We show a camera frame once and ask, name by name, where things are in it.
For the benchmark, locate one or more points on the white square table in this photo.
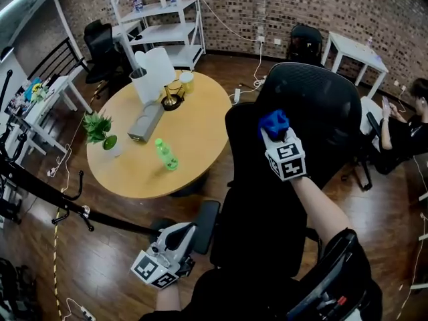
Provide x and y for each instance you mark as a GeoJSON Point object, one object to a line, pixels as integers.
{"type": "Point", "coordinates": [354, 49]}

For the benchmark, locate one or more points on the green plant in white pot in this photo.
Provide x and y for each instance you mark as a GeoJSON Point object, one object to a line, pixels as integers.
{"type": "Point", "coordinates": [97, 127]}

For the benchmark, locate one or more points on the white cylindrical container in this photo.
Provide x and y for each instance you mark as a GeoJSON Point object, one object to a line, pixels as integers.
{"type": "Point", "coordinates": [143, 89]}

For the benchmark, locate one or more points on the black coat rack stand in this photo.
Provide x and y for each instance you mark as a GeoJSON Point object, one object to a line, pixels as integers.
{"type": "Point", "coordinates": [33, 182]}

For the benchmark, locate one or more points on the blue cloth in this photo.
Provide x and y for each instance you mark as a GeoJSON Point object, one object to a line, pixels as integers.
{"type": "Point", "coordinates": [274, 120]}

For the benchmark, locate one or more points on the black metal railing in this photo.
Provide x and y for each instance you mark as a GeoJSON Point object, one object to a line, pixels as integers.
{"type": "Point", "coordinates": [58, 57]}

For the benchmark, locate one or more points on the small white box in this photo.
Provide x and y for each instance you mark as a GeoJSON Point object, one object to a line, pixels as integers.
{"type": "Point", "coordinates": [162, 1]}

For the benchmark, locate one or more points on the round wooden table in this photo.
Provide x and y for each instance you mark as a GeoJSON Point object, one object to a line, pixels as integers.
{"type": "Point", "coordinates": [187, 129]}

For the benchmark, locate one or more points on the person's left forearm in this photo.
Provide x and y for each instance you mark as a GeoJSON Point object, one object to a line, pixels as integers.
{"type": "Point", "coordinates": [168, 299]}

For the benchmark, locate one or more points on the small clear water bottle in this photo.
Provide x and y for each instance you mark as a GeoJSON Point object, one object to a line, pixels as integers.
{"type": "Point", "coordinates": [369, 42]}

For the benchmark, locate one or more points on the white lamp with brass base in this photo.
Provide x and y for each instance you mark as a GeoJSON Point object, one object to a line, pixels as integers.
{"type": "Point", "coordinates": [157, 65]}

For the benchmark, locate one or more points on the white frame table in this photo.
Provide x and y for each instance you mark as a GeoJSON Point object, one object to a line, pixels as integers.
{"type": "Point", "coordinates": [423, 237]}

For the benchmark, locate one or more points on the person's black clothing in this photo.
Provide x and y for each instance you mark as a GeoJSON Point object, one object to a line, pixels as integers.
{"type": "Point", "coordinates": [234, 296]}

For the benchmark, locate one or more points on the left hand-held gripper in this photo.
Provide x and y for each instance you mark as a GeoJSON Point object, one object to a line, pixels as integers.
{"type": "Point", "coordinates": [177, 256]}

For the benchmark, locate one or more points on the white metal shelf unit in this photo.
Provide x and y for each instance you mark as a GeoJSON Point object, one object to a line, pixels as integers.
{"type": "Point", "coordinates": [164, 32]}

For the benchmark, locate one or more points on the small white side table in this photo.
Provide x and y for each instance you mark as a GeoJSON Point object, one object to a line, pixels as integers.
{"type": "Point", "coordinates": [57, 85]}

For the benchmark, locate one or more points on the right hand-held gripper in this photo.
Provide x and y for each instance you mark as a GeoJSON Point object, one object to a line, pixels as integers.
{"type": "Point", "coordinates": [287, 159]}

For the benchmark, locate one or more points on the yellow jar with white lid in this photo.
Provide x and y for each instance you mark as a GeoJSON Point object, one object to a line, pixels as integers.
{"type": "Point", "coordinates": [187, 84]}

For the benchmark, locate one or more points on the black mesh office chair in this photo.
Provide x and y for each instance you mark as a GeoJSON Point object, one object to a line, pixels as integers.
{"type": "Point", "coordinates": [317, 112]}

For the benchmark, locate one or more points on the yellow black striped floor tape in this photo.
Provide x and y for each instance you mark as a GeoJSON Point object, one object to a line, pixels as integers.
{"type": "Point", "coordinates": [56, 263]}

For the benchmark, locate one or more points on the person's right forearm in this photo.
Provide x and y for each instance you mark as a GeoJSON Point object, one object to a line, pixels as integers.
{"type": "Point", "coordinates": [317, 209]}

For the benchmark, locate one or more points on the white power strip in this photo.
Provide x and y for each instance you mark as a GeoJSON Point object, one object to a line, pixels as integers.
{"type": "Point", "coordinates": [87, 314]}
{"type": "Point", "coordinates": [237, 95]}

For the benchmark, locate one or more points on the grey rectangular box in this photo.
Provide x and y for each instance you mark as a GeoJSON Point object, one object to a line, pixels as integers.
{"type": "Point", "coordinates": [143, 129]}

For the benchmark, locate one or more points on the green plastic bottle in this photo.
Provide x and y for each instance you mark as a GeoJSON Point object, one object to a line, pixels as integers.
{"type": "Point", "coordinates": [165, 156]}

